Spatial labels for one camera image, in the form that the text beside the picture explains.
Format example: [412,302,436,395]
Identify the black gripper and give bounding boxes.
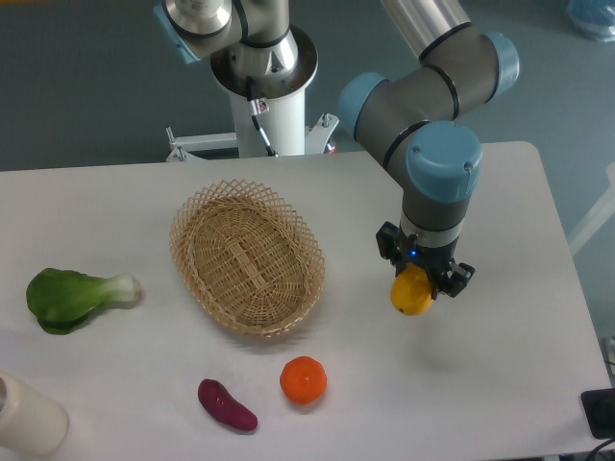
[376,221,476,299]

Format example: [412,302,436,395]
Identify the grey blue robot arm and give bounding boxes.
[154,1,520,297]

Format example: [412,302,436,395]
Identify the orange tangerine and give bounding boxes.
[279,355,328,405]

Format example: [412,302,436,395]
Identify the woven bamboo basket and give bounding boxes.
[170,180,325,337]

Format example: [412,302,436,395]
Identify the black device at edge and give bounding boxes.
[580,388,614,439]

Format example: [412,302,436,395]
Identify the purple sweet potato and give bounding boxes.
[197,378,258,432]

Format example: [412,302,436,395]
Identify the green bok choy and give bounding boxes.
[26,268,141,335]

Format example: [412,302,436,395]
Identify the white cylinder bottle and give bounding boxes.
[1,372,69,457]

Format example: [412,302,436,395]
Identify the white frame leg right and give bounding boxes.
[567,163,614,256]

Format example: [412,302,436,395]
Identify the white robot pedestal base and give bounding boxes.
[166,25,339,161]

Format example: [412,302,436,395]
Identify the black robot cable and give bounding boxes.
[244,75,280,158]

